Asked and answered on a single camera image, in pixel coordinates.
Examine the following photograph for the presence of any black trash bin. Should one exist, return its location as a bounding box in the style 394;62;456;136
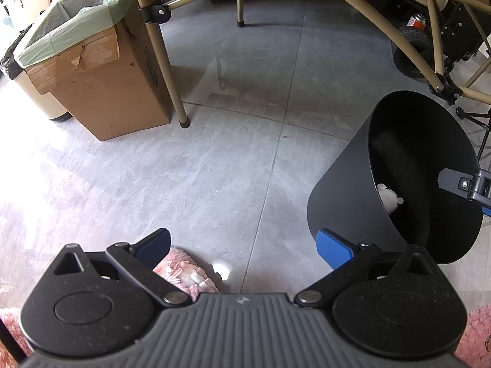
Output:
307;90;485;265

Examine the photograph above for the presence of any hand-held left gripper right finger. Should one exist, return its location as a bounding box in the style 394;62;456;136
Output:
295;228;438;308

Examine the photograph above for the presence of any cardboard box with green liner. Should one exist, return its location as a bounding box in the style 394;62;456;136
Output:
13;0;173;142

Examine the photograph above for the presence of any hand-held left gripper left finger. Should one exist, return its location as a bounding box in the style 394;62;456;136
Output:
52;228;192;308

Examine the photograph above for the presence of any white and yellow alpaca plush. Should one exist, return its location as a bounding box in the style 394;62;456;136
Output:
376;183;404;216

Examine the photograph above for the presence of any pink fluffy rug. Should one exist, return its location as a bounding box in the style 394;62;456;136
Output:
0;246;491;368

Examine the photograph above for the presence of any olive folding table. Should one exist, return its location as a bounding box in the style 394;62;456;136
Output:
130;0;491;129

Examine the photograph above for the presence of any white paper scrap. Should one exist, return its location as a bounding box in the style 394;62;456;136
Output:
212;262;234;282

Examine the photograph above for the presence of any beige bin with black bag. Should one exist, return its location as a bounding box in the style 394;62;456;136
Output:
0;27;73;122

